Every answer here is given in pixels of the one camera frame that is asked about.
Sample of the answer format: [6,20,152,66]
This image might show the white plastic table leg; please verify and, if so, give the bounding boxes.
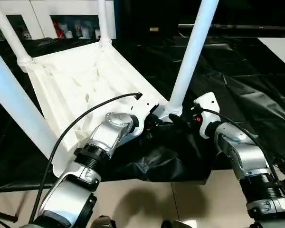
[97,0,113,47]
[166,0,220,117]
[0,43,60,160]
[0,0,34,67]

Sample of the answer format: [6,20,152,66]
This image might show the white plastic table top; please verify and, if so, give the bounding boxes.
[19,40,183,174]

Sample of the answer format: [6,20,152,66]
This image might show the black mat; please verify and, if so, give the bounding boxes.
[0,36,285,183]

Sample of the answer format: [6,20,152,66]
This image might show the black furniture with gold label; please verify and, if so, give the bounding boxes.
[116,0,285,43]

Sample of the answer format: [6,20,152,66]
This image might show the white cabinet with glass doors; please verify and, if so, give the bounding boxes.
[0,0,117,41]

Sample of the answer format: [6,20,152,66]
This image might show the black metal stand leg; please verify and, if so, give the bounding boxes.
[0,209,19,224]

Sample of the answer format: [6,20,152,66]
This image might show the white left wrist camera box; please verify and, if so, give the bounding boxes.
[128,97,161,136]

